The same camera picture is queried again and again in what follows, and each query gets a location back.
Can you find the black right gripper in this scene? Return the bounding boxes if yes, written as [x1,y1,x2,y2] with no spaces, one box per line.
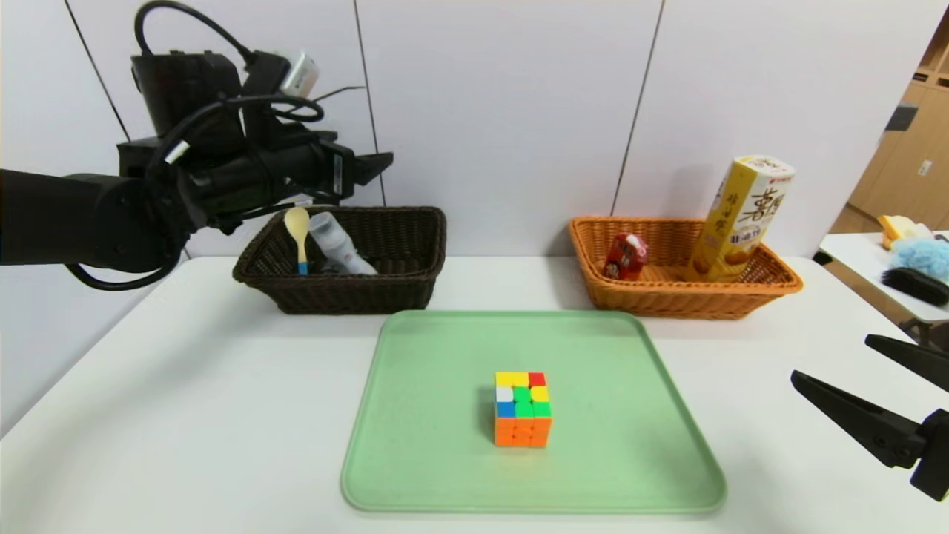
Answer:
[790,334,949,502]

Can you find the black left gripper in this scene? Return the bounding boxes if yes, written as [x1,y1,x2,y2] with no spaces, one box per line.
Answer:
[268,139,394,199]

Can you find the white bottle with grey cap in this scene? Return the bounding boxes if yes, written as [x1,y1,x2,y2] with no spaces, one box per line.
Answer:
[308,211,379,277]

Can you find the yellow spoon with blue handle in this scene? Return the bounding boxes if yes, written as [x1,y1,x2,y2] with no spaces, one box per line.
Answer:
[284,207,312,276]

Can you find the yellow hexagonal biscuit box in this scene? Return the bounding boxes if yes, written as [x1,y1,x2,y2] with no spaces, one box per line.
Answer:
[684,154,796,283]

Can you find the small red drink carton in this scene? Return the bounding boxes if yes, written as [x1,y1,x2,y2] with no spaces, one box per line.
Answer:
[603,233,647,281]

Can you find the colourful puzzle cube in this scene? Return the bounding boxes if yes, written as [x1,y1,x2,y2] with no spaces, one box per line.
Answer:
[495,371,553,449]

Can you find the dark brown wicker basket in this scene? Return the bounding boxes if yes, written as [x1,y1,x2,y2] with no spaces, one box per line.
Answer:
[232,206,447,315]

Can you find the orange wicker basket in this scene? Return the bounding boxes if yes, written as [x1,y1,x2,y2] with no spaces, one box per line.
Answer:
[569,217,804,320]

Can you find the black brush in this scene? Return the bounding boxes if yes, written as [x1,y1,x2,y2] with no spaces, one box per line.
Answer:
[881,267,949,306]

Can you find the blue fluffy duster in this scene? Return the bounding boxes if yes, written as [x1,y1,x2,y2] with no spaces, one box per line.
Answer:
[890,237,949,283]

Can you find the white side table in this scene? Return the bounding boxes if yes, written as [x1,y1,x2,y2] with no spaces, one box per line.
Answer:
[817,232,949,353]

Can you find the yellow sponge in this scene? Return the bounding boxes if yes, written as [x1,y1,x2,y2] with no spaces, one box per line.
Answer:
[879,214,933,249]

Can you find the wooden cabinet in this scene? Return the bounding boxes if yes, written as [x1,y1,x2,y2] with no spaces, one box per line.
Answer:
[827,7,949,234]

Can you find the light green plastic tray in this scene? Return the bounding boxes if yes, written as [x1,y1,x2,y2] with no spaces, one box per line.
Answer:
[340,309,727,514]

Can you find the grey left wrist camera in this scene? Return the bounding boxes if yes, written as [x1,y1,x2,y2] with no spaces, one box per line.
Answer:
[280,50,321,99]

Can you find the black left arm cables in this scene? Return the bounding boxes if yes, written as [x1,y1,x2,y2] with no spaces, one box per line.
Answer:
[133,0,327,179]

